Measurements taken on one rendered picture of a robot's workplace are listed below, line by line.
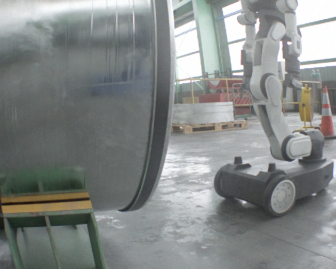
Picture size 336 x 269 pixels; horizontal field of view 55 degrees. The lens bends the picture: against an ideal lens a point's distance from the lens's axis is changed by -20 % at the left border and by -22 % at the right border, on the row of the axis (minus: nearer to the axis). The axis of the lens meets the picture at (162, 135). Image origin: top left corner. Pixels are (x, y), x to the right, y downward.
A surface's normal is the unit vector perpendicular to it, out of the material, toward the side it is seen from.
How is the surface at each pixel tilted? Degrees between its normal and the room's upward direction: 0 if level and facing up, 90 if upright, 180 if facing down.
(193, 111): 90
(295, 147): 90
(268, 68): 90
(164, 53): 101
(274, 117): 115
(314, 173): 90
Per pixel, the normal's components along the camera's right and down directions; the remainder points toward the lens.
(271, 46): 0.29, 0.47
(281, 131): 0.33, 0.05
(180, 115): -0.80, 0.11
